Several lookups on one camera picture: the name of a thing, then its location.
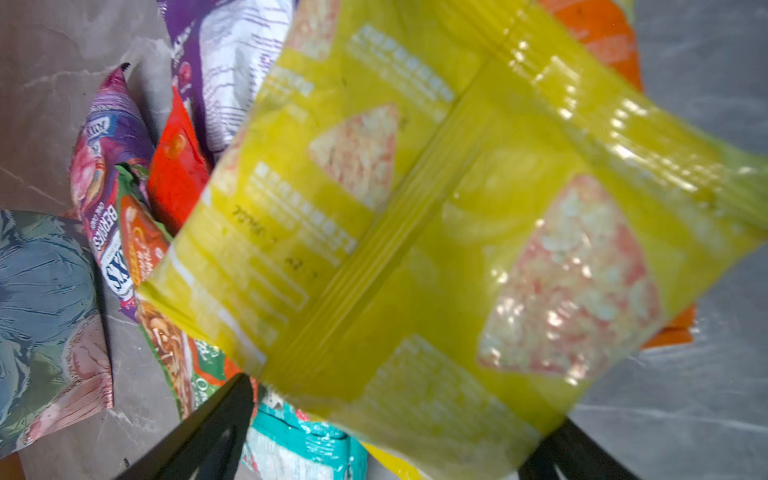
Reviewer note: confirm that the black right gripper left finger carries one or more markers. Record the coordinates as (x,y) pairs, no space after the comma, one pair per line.
(206,445)

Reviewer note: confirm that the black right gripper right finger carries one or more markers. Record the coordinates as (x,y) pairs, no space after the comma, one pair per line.
(569,453)

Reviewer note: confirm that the floral paper gift bag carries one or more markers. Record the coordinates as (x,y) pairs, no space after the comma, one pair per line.
(55,365)

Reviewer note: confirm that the yellow snack bag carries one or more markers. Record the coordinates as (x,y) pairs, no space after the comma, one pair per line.
(443,220)

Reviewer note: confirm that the teal Fox's mint candy bag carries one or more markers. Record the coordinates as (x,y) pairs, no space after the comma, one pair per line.
(282,442)

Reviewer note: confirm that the orange green noodle snack bag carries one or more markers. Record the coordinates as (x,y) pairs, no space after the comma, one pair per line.
(194,369)

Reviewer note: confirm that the purple Fox's berries candy bag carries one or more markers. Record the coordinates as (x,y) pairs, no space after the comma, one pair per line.
(113,133)

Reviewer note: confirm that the orange Fox's candy bag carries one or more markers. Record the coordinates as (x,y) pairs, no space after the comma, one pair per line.
(606,29)

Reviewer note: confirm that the red snack packet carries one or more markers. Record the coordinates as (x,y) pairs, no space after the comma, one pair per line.
(179,170)

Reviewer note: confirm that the purple snack packet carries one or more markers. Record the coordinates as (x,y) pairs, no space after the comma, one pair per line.
(221,52)

